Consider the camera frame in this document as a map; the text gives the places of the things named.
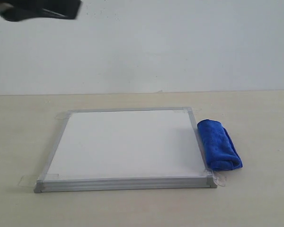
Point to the blue microfiber cloth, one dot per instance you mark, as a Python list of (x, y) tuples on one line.
[(220, 153)]

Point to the clear tape near right corner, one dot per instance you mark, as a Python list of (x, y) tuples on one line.
[(215, 179)]

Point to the white board with metal frame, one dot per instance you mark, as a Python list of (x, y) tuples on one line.
[(126, 149)]

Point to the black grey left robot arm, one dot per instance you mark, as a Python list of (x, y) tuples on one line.
[(20, 10)]

